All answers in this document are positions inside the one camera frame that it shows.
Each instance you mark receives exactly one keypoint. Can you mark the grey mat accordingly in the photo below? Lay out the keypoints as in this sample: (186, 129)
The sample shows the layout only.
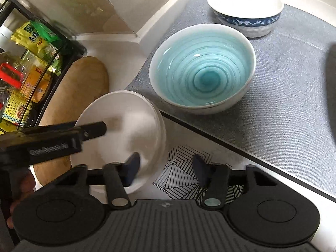
(275, 110)

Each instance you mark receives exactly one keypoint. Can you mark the wooden cutting board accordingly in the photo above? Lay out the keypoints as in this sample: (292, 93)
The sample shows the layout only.
(78, 84)

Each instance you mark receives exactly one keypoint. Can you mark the person's left hand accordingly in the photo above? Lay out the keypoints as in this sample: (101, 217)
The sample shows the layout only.
(28, 183)

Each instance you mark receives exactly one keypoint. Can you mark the green packet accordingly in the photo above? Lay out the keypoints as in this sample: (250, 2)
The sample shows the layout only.
(55, 60)

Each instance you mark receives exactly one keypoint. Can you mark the white geometric print mat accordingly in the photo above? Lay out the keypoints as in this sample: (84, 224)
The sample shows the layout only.
(178, 160)

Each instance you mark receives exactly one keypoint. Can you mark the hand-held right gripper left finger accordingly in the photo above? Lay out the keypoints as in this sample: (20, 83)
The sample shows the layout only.
(132, 166)

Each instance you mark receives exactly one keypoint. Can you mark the teal glazed bowl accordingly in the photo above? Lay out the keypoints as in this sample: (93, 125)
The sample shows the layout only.
(202, 68)

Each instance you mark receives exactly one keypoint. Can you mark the blue patterned white bowl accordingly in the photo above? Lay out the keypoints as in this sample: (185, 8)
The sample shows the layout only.
(244, 2)

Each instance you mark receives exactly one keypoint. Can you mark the yellow cap red label bottle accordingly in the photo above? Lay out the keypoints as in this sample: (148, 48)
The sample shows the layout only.
(10, 74)

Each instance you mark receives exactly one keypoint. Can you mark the orange label jar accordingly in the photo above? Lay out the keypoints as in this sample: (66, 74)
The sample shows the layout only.
(34, 84)

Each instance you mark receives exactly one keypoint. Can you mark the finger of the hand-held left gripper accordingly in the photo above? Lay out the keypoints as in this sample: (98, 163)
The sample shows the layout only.
(93, 130)

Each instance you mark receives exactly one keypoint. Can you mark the yellow seasoning packet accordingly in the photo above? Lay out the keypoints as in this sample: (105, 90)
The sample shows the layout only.
(32, 38)

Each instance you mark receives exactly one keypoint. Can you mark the white ribbed bowl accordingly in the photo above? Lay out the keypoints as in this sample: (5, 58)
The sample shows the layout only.
(126, 115)

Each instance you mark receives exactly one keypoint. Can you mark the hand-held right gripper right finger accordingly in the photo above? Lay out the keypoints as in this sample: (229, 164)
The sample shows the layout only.
(200, 168)

